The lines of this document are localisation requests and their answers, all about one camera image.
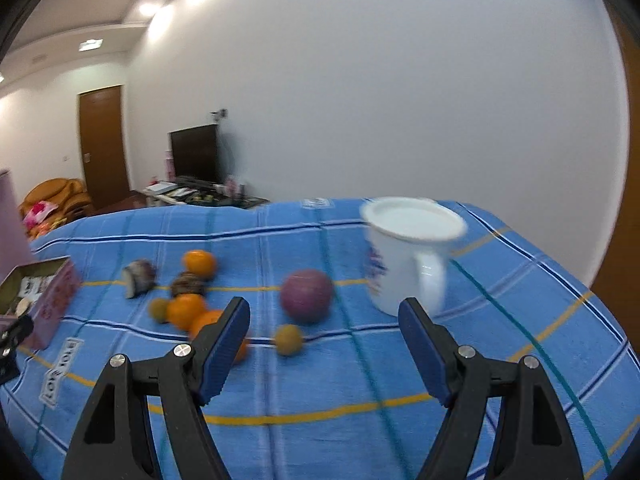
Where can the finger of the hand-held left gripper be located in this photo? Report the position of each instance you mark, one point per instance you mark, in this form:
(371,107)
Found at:
(7,367)
(17,329)

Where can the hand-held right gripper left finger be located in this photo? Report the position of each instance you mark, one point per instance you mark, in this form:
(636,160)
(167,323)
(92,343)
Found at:
(227,347)

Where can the orange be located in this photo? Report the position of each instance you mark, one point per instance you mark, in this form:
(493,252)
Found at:
(200,263)
(207,322)
(186,310)

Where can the small brown round fruit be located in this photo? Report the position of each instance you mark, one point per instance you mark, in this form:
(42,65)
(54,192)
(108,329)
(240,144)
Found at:
(159,309)
(289,340)

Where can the tv stand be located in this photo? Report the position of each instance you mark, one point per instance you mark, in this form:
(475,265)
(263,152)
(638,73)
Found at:
(210,197)

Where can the white printed mug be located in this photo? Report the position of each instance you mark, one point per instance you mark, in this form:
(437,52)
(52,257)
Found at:
(395,265)

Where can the wall socket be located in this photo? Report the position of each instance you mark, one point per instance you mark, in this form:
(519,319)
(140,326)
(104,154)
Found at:
(220,113)

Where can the purple round fruit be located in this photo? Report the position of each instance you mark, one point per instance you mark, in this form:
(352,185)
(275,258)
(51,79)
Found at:
(306,296)

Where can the brown wooden panel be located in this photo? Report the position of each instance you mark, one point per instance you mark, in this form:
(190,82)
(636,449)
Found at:
(620,210)

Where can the orange leather sofa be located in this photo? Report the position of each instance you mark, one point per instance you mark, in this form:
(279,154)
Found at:
(65,192)

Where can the blue plaid blanket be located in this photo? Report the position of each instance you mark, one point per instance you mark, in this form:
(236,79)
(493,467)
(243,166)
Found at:
(325,385)

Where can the brown wooden door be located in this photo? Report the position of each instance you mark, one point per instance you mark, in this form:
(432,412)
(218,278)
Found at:
(104,150)

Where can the pink bottle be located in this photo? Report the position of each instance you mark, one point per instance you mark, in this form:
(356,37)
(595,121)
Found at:
(169,165)

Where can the pink floral cushion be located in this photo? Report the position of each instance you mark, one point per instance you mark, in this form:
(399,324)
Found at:
(40,210)

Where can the small white object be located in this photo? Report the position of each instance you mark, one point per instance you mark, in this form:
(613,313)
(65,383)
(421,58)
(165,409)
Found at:
(23,306)

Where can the grey purple fruit piece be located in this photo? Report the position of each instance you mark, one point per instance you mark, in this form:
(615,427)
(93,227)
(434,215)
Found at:
(139,278)

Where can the pink tumbler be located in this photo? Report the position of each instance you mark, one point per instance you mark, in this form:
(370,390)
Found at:
(11,220)

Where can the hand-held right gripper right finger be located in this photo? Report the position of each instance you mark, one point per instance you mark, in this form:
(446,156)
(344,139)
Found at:
(425,347)

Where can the dark brown fruit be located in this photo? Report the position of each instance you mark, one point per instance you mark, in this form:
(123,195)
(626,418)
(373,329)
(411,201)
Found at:
(187,285)

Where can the pink tin box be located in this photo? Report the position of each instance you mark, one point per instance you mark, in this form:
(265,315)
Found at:
(55,297)

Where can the rectangular ceiling light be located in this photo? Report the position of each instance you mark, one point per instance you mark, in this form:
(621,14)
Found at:
(91,44)

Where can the black television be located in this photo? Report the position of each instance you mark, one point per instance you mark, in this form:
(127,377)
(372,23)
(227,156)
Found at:
(195,152)

